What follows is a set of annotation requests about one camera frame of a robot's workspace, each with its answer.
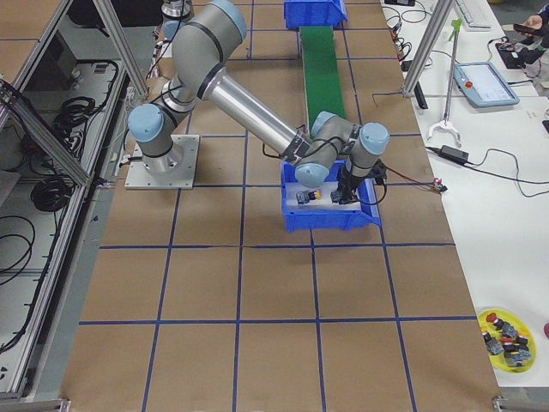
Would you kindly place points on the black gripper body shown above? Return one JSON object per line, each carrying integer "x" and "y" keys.
{"x": 348, "y": 180}

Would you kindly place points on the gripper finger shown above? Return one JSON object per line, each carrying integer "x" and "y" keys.
{"x": 379, "y": 173}
{"x": 346, "y": 181}

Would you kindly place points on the red push button switch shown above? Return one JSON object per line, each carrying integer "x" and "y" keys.
{"x": 343, "y": 197}

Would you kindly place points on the yellow push button switch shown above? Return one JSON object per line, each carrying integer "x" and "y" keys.
{"x": 304, "y": 197}

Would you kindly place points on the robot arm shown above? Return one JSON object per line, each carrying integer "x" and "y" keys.
{"x": 200, "y": 49}
{"x": 175, "y": 15}

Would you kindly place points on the yellow tray of buttons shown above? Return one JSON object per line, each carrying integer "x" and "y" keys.
{"x": 509, "y": 342}

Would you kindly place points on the white foam pad right bin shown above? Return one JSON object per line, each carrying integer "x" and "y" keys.
{"x": 324, "y": 202}

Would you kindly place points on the right blue storage bin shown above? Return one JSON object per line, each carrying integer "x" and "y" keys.
{"x": 325, "y": 219}

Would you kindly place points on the blue storage bin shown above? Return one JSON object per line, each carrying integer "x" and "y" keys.
{"x": 325, "y": 219}
{"x": 305, "y": 13}

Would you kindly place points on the black power adapter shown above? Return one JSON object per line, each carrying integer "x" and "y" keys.
{"x": 453, "y": 154}

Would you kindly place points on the green conveyor belt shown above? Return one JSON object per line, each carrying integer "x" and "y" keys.
{"x": 322, "y": 80}

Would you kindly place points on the teach pendant tablet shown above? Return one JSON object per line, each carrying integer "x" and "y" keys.
{"x": 483, "y": 85}

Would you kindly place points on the left blue storage bin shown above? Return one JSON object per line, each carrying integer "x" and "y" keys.
{"x": 305, "y": 13}

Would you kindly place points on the brown paper table cover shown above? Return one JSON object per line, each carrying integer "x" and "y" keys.
{"x": 201, "y": 300}

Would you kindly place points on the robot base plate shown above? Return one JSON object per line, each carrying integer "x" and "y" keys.
{"x": 175, "y": 170}

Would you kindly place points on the green handled reacher grabber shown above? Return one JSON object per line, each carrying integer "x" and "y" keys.
{"x": 445, "y": 124}

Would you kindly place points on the aluminium frame post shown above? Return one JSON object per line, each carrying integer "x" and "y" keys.
{"x": 428, "y": 40}

